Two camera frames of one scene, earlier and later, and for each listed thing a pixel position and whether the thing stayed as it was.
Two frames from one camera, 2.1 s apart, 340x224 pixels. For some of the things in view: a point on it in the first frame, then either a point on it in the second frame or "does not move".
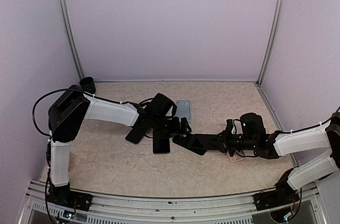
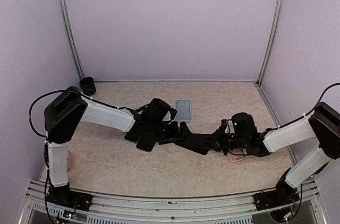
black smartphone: x=161 y=141 → x=147 y=141
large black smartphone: x=198 y=143 does not move
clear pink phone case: x=239 y=155 does not move
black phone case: x=198 y=143 does not move
